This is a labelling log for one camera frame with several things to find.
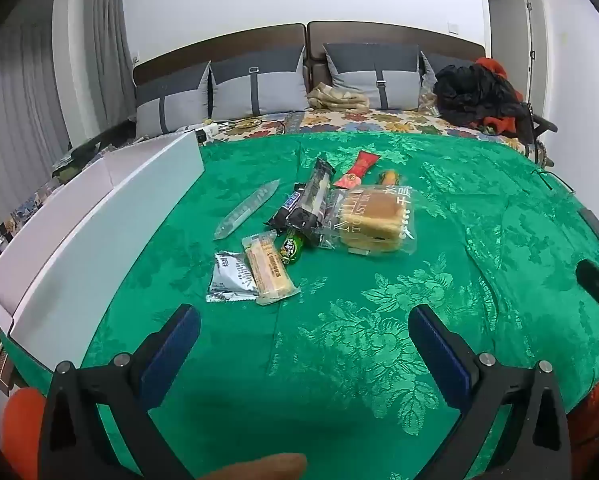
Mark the clear long snack packet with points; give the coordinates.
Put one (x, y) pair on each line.
(247, 207)

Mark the green candy packet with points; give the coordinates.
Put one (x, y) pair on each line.
(290, 247)

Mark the brown headboard panel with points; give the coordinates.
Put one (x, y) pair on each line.
(394, 32)
(219, 45)

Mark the white door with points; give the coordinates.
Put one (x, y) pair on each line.
(514, 35)

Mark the dark green cloth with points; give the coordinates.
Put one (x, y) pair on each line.
(89, 147)

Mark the person's left hand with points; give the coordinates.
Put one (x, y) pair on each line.
(264, 467)

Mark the black long biscuit packet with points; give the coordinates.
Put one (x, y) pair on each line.
(309, 200)

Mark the silver snack packet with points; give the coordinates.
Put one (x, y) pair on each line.
(227, 277)

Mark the small dark snack packet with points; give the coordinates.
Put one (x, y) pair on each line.
(282, 212)

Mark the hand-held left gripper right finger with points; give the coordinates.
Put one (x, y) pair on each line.
(439, 355)

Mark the yellow cake bar packet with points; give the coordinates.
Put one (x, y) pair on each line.
(269, 270)

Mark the person's left forearm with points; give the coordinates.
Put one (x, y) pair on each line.
(21, 425)

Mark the beige folded cloth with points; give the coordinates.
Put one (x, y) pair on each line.
(337, 97)

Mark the corn sausage packet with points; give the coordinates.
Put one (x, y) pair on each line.
(387, 177)

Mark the floral bedsheet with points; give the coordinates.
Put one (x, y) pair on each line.
(379, 120)

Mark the red orange garment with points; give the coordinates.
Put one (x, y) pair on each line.
(492, 66)

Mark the clear plastic bag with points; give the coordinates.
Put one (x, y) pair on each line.
(428, 100)

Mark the green patterned blanket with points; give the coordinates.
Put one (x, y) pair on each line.
(379, 310)

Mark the grey curtain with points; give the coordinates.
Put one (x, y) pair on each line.
(29, 85)

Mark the black chair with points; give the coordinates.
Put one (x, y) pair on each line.
(542, 125)

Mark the clear bread packet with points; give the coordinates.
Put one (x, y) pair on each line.
(374, 220)

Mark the black jacket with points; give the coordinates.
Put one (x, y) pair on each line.
(472, 92)

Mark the white cardboard box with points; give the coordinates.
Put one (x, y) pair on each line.
(79, 260)

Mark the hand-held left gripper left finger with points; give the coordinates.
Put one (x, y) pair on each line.
(172, 355)

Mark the white power strip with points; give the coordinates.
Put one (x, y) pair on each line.
(207, 129)

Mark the red snack packet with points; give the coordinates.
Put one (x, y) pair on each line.
(362, 165)

